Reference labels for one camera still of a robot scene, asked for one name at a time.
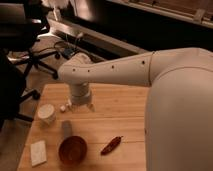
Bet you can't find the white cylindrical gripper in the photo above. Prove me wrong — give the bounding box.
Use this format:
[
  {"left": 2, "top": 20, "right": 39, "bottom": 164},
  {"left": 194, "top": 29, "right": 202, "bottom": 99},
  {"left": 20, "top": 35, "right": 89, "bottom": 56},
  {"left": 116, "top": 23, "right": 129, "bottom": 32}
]
[{"left": 66, "top": 83, "right": 95, "bottom": 112}]

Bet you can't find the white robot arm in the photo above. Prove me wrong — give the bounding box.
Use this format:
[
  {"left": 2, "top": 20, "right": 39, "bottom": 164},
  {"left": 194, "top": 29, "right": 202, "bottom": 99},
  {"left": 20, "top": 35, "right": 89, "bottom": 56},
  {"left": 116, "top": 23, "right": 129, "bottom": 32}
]
[{"left": 58, "top": 47, "right": 213, "bottom": 171}]

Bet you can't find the brown ceramic bowl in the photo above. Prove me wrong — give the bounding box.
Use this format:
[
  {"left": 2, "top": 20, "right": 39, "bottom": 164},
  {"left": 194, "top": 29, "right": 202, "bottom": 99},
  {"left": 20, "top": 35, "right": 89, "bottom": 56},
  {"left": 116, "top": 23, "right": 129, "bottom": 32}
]
[{"left": 58, "top": 136, "right": 87, "bottom": 166}]

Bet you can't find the white plastic bottle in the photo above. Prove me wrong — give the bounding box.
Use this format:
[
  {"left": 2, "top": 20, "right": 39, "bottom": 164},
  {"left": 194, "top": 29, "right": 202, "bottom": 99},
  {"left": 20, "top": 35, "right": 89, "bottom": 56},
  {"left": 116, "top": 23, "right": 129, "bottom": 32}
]
[{"left": 60, "top": 105, "right": 66, "bottom": 113}]

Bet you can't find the red chili pepper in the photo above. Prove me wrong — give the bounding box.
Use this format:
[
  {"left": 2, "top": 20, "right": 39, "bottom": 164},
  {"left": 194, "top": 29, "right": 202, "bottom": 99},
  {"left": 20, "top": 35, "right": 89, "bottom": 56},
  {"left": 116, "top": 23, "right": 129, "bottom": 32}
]
[{"left": 100, "top": 136, "right": 122, "bottom": 155}]

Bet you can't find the blue electronics box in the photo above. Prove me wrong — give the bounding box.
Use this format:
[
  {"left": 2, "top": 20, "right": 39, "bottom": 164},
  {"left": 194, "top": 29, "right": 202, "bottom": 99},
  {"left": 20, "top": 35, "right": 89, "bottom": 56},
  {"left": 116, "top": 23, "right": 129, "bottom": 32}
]
[{"left": 63, "top": 48, "right": 77, "bottom": 58}]

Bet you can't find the white rectangular sponge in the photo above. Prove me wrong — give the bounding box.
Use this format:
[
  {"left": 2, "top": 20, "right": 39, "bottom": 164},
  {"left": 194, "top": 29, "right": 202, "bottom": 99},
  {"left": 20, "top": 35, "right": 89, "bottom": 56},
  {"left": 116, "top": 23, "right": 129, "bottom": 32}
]
[{"left": 30, "top": 140, "right": 47, "bottom": 167}]

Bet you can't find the black office chair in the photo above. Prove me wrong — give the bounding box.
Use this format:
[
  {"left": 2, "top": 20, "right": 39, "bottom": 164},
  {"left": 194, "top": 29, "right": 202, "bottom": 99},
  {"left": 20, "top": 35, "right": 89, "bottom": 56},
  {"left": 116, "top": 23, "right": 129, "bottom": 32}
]
[{"left": 0, "top": 0, "right": 58, "bottom": 123}]

